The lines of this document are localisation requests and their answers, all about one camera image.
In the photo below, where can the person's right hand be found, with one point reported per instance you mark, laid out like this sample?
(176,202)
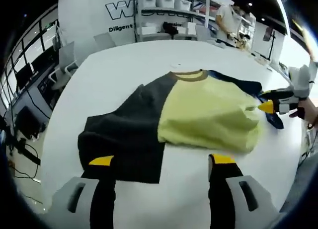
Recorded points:
(306,109)

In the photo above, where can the grey metal shelving rack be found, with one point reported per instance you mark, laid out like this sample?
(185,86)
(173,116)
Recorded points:
(193,14)

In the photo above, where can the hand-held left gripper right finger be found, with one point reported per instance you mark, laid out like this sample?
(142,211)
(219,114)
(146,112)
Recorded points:
(221,194)

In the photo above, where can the yellow colour-block garment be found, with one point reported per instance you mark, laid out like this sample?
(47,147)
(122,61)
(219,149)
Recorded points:
(203,114)

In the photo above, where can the black tripod stand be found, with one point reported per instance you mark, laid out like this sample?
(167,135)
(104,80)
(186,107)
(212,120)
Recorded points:
(269,42)

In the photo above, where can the white storage bin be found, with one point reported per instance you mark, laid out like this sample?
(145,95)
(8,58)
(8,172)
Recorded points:
(166,3)
(182,5)
(150,2)

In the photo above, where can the black computer monitor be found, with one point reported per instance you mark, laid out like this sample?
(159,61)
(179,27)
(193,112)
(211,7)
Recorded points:
(23,73)

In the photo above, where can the black device on shelf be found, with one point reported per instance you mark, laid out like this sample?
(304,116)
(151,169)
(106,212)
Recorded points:
(171,28)

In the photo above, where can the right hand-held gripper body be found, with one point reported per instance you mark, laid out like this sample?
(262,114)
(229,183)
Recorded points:
(301,82)

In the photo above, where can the grey mesh office chair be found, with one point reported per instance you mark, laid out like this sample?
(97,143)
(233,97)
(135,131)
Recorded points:
(306,184)

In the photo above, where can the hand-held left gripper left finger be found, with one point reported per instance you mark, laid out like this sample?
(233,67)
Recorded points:
(103,209)

